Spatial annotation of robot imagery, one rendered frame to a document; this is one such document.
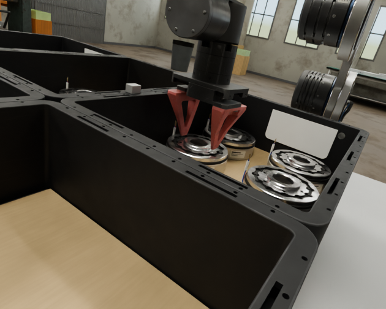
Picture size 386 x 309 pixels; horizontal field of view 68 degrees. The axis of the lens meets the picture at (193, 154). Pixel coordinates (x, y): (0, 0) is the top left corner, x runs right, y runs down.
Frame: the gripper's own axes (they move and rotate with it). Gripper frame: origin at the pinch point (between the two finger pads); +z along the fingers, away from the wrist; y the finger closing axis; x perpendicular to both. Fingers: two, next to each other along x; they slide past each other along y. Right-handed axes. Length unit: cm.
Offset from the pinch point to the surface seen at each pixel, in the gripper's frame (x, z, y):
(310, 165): 10.7, 1.2, 15.5
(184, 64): 555, 66, -457
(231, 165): 5.2, 4.6, 4.4
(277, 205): -18.2, -5.3, 19.6
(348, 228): 29.4, 18.1, 24.2
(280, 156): 10.6, 1.6, 10.3
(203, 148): -1.3, 1.0, 2.1
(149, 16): 829, -37, -893
